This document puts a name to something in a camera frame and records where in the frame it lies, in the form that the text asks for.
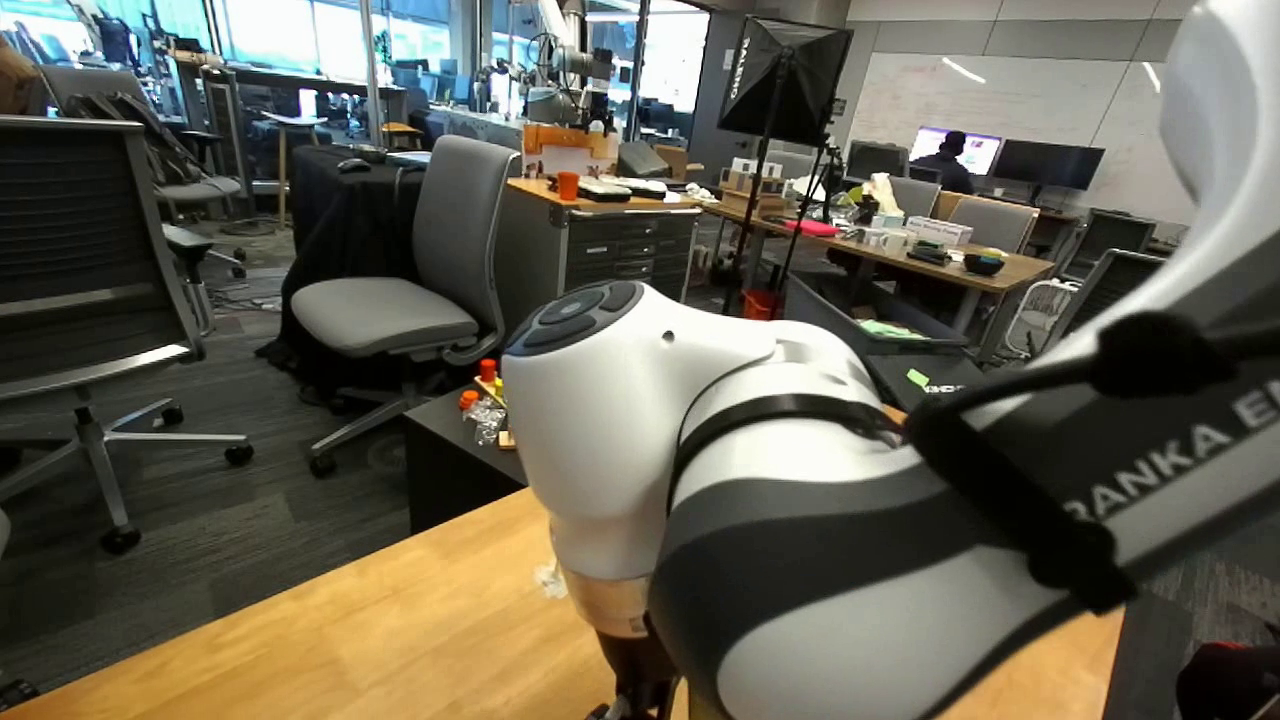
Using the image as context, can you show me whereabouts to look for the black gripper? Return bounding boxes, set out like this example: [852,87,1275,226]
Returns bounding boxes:
[585,638,682,720]

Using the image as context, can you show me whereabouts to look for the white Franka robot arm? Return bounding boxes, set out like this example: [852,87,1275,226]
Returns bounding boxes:
[502,0,1280,720]

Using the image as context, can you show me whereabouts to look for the clear plastic jack left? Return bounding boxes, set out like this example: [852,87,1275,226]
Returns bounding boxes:
[538,560,567,602]

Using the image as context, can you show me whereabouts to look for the black low side table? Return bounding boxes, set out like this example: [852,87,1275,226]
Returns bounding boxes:
[404,397,525,531]

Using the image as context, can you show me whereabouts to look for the colorful toy xylophone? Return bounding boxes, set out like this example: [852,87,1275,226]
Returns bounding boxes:
[457,358,504,413]

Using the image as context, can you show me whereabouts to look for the gray filing cabinet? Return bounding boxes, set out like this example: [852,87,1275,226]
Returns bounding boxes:
[496,182,700,328]

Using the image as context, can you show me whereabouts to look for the long wooden office desk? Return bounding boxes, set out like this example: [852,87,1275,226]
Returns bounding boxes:
[710,204,1054,296]

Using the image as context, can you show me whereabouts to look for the gray office chair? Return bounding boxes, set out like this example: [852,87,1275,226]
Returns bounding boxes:
[288,136,520,477]

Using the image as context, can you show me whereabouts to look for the black studio softbox light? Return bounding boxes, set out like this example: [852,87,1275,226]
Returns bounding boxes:
[722,17,852,143]

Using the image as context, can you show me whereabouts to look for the computer monitor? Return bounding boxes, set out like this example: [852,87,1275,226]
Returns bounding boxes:
[906,125,1010,176]

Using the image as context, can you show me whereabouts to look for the dark mesh office chair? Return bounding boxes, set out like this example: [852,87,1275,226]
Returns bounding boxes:
[0,118,255,557]

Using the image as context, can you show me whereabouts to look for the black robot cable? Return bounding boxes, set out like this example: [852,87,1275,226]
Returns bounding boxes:
[672,307,1280,617]

